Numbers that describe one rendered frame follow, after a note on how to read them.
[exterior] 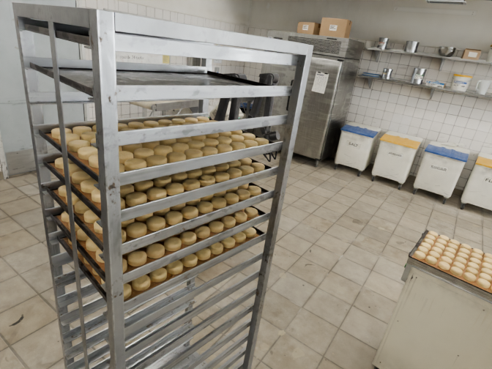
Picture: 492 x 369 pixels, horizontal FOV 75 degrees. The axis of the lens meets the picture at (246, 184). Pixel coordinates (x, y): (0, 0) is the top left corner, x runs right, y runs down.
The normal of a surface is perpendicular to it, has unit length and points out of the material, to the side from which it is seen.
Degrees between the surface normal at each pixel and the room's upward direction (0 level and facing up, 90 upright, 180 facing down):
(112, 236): 90
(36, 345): 0
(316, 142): 90
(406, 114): 90
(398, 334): 90
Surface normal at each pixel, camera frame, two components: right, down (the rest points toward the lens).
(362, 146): -0.54, 0.30
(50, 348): 0.13, -0.91
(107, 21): 0.71, 0.36
